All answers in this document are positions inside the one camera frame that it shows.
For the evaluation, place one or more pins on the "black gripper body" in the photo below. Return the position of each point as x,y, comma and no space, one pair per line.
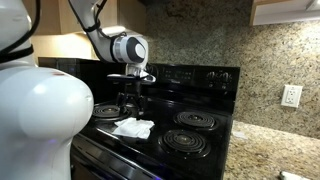
135,90

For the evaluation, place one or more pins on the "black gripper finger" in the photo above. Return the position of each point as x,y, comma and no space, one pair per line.
142,105
122,100

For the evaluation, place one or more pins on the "white cloth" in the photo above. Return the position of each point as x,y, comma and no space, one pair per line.
133,128

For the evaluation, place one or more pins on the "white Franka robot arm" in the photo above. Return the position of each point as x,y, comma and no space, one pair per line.
40,110

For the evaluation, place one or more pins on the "black electric stove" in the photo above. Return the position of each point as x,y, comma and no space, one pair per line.
156,113

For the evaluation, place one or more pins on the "large black coil burner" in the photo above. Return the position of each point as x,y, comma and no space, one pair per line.
195,120
106,111

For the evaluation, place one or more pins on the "black box appliance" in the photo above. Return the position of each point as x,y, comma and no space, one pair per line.
83,76

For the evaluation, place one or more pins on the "small black coil burner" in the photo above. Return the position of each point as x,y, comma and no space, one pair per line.
183,142

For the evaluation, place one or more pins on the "wooden upper cabinet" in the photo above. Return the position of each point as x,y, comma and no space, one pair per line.
50,16
286,13

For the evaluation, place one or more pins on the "white wall outlet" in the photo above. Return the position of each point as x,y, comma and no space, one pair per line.
291,96

